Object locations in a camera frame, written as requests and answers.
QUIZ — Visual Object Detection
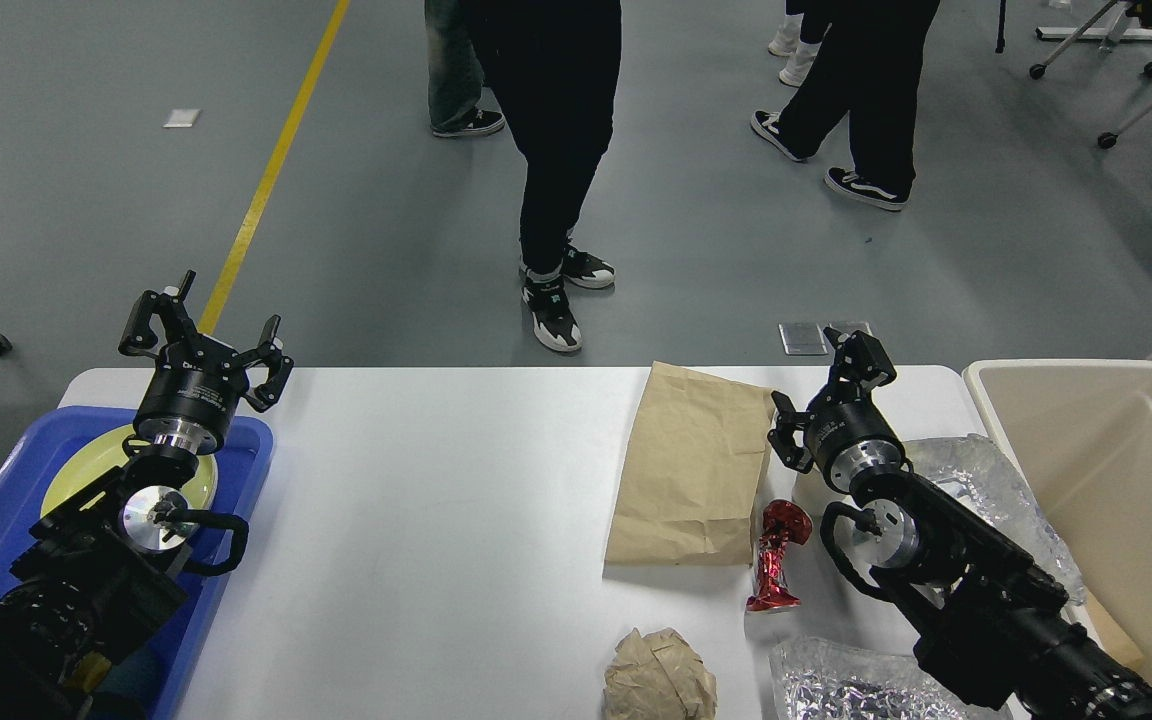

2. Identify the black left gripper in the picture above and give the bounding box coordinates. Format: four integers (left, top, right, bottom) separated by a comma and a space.
116, 270, 294, 456

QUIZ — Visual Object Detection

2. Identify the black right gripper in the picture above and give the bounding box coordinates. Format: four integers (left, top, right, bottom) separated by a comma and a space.
767, 325, 909, 495

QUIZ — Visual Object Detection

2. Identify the brown paper bag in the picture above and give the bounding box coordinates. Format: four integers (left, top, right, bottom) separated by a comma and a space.
604, 363, 774, 566

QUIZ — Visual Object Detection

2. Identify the yellow plate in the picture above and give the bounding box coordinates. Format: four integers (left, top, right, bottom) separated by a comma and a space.
38, 424, 218, 518

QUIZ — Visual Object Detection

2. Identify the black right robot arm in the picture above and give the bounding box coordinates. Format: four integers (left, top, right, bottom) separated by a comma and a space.
768, 327, 1152, 719

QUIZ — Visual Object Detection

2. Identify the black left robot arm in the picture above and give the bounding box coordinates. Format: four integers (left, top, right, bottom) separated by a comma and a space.
0, 272, 294, 719

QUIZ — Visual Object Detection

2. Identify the floor outlet plate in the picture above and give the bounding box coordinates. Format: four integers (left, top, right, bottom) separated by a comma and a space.
778, 323, 872, 356

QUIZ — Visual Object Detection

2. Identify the red foil wrapper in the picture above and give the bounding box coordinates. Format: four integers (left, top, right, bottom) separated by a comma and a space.
745, 498, 814, 614

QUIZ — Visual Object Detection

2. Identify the clear plastic bag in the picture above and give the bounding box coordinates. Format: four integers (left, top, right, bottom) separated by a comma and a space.
905, 434, 1085, 606

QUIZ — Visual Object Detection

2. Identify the beige plastic bin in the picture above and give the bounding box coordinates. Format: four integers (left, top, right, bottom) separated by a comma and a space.
964, 359, 1152, 682

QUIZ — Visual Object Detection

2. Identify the person in black trousers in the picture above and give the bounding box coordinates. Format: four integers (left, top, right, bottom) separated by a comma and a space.
751, 1, 940, 211

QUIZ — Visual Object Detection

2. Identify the crumpled brown paper ball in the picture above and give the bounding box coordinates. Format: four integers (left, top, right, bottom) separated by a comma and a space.
602, 628, 717, 719

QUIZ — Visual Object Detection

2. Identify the person in black leggings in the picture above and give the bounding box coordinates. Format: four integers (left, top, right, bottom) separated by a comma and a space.
768, 1, 833, 88

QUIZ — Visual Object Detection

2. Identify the person in baggy jeans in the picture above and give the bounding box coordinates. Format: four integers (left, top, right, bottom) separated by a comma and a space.
424, 1, 506, 138

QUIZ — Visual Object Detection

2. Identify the person in green-black sneakers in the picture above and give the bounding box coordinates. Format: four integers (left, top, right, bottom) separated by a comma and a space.
463, 1, 622, 354

